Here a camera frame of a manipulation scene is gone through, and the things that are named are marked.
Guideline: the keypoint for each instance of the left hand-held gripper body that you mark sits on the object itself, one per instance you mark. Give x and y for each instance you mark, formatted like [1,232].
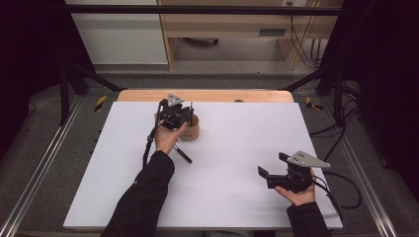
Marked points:
[171,115]

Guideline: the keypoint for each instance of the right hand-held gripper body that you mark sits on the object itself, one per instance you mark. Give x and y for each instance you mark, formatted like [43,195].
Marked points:
[291,179]

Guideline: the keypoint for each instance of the brown cup with animal figure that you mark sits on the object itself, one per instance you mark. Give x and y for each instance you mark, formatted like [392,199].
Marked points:
[192,130]

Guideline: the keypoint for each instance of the black makeup brush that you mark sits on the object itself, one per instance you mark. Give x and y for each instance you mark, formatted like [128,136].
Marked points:
[183,154]

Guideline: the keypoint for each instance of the person's right hand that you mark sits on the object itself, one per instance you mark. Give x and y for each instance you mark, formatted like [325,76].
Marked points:
[299,197]

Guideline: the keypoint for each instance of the person's left hand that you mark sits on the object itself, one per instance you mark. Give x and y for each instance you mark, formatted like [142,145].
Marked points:
[166,140]

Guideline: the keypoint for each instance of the white board sheet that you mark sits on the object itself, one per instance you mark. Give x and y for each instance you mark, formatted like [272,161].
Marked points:
[224,197]

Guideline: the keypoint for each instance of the dark round table grommet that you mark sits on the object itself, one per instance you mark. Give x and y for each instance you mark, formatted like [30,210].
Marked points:
[238,100]

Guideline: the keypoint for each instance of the yellow black striped tape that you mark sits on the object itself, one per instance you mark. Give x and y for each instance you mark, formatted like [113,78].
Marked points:
[311,104]
[100,103]

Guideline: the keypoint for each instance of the black metal stand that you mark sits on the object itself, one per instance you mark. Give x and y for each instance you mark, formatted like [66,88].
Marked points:
[337,95]
[65,95]

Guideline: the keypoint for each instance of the white cabinet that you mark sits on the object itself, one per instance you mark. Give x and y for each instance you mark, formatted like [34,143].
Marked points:
[122,36]

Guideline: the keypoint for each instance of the light wooden desk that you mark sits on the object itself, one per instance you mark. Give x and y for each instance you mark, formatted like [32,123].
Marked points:
[230,26]

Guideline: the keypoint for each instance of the black curtain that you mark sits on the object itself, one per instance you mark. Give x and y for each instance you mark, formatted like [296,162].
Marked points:
[29,59]
[388,65]

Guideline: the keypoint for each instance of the aluminium rail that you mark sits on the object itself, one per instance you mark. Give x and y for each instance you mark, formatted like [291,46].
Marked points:
[39,168]
[365,181]

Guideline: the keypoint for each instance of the black horizontal frame bar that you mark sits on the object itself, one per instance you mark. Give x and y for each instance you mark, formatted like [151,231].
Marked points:
[197,10]

